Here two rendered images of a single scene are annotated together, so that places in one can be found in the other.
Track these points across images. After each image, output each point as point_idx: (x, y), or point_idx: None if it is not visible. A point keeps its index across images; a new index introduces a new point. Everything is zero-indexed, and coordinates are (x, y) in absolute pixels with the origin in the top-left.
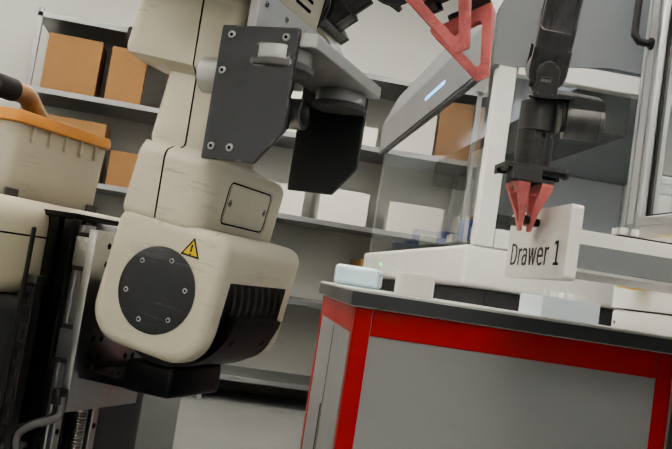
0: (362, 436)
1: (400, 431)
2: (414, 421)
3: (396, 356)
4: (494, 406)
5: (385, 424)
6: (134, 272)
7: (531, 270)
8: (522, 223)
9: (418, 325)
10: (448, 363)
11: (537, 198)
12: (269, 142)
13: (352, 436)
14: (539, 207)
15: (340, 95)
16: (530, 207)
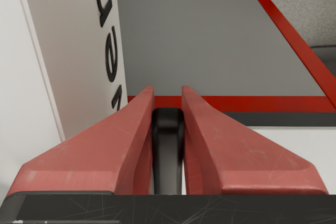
0: (278, 40)
1: (243, 44)
2: (232, 50)
3: (279, 85)
4: (147, 63)
5: (260, 46)
6: None
7: (122, 84)
8: (186, 91)
9: (268, 110)
10: (211, 85)
11: (136, 141)
12: None
13: (288, 38)
14: (122, 114)
15: None
16: (140, 192)
